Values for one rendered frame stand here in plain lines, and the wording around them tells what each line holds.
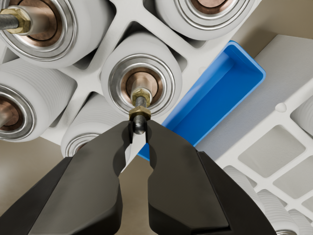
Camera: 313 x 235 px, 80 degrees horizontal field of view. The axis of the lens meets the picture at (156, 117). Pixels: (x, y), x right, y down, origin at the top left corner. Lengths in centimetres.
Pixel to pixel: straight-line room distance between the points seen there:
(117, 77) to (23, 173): 58
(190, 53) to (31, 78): 21
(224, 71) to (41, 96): 40
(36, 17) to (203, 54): 20
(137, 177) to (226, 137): 36
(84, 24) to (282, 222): 47
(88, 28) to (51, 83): 11
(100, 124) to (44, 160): 44
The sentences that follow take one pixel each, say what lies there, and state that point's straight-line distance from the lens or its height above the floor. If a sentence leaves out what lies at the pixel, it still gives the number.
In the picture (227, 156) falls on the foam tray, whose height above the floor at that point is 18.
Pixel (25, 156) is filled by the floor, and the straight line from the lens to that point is 69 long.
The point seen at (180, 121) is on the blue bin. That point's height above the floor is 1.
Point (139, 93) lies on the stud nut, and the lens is 18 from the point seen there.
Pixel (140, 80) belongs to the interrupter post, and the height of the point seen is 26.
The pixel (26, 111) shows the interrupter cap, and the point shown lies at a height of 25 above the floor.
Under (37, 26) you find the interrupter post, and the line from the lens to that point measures 20.
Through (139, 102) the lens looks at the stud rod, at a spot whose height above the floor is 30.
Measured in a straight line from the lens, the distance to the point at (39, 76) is 29.
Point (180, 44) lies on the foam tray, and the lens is 28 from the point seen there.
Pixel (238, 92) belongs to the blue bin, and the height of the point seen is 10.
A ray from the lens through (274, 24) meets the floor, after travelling 54.
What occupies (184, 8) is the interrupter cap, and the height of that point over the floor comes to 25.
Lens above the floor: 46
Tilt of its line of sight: 61 degrees down
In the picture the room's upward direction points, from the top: 174 degrees clockwise
